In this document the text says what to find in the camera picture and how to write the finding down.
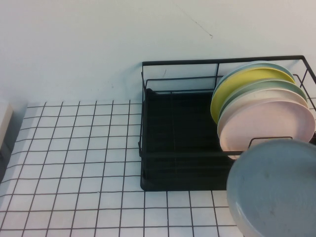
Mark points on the grey plate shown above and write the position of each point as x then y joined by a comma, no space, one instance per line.
276,187

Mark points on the yellow plate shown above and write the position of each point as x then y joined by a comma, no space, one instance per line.
229,96

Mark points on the pink plate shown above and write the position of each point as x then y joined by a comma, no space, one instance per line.
271,121

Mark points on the cream white plate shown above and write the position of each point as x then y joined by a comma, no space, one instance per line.
271,94

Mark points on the green plate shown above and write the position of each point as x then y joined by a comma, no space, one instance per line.
271,84

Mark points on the light blue plate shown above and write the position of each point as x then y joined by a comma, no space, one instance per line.
271,64

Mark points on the black plastic drip tray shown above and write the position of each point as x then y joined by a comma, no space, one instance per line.
182,118

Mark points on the white black grid tablecloth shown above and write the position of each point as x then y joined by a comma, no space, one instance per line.
74,160

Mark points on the beige block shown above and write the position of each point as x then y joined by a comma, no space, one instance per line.
4,123

